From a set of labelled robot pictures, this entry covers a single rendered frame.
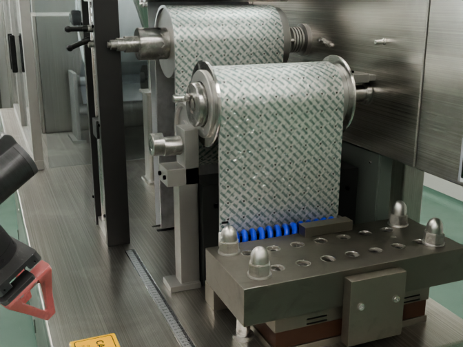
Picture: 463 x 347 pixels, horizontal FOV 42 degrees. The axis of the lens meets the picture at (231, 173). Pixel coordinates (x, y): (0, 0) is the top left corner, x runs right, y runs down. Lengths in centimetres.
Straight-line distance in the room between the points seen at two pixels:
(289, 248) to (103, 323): 33
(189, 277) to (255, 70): 40
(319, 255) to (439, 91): 33
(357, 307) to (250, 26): 61
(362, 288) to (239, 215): 25
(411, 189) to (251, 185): 48
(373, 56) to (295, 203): 31
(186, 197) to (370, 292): 36
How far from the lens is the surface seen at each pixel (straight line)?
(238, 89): 100
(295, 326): 95
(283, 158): 105
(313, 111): 106
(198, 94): 100
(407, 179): 139
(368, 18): 118
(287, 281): 89
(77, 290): 118
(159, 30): 124
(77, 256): 132
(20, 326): 297
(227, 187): 102
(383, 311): 98
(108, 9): 126
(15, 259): 75
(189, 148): 106
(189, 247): 112
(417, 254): 102
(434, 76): 104
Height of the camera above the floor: 142
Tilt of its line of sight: 16 degrees down
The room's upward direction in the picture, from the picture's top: straight up
